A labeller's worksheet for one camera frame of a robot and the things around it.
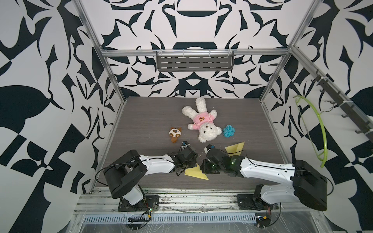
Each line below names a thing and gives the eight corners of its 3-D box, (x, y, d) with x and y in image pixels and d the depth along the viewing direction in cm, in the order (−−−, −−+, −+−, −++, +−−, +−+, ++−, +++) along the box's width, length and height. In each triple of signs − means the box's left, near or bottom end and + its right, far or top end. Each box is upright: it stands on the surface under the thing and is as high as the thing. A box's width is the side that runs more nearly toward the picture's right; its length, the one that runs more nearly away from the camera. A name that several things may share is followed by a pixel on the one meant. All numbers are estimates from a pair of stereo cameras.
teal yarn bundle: (220, 133, 102) (221, 131, 100) (227, 126, 106) (228, 123, 104) (228, 140, 99) (229, 137, 97) (235, 132, 103) (237, 129, 101)
